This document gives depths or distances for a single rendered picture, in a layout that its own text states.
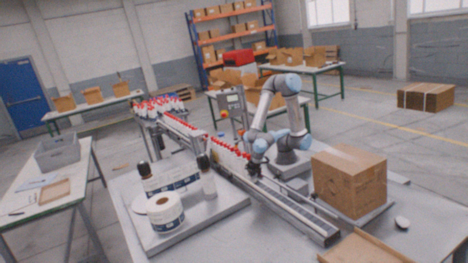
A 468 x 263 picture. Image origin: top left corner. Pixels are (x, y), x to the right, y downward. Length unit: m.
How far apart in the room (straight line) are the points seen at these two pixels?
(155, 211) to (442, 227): 1.42
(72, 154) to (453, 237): 3.28
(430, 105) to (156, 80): 7.28
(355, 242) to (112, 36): 8.64
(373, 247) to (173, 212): 1.02
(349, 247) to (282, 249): 0.31
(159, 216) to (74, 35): 8.07
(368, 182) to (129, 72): 8.43
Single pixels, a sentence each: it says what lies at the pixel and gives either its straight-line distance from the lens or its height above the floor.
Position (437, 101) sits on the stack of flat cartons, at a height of 0.19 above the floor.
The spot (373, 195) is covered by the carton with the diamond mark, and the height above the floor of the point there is 0.94.
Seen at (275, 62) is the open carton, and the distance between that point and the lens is 7.05.
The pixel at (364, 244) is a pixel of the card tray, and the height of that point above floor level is 0.83.
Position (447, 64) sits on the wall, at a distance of 7.09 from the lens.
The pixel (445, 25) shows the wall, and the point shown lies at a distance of 7.01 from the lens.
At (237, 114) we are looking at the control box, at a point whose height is 1.31.
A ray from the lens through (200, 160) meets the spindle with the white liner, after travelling 1.75.
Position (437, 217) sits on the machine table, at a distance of 1.77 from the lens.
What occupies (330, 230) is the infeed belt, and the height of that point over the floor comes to 0.88.
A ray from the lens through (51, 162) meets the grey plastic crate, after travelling 3.58.
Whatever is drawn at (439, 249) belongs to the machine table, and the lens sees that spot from 1.60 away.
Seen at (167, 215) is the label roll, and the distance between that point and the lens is 1.67.
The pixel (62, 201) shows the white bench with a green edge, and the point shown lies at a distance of 2.79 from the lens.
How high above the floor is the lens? 1.89
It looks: 20 degrees down
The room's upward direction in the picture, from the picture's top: 11 degrees counter-clockwise
